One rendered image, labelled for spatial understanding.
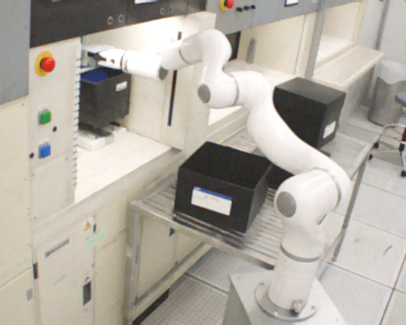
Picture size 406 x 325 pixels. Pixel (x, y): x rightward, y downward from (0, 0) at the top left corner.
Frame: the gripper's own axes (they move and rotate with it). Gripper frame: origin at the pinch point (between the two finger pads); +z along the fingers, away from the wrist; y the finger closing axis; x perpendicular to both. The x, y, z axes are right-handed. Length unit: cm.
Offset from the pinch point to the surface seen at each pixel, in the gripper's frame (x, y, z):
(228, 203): -35, -7, -67
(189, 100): -13.2, 14.4, -35.2
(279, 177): -40, 33, -70
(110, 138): -32.1, -0.7, -10.5
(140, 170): -36.6, -7.1, -30.3
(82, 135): -31.3, -8.2, -2.5
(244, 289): -46, -32, -87
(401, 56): -53, 424, -60
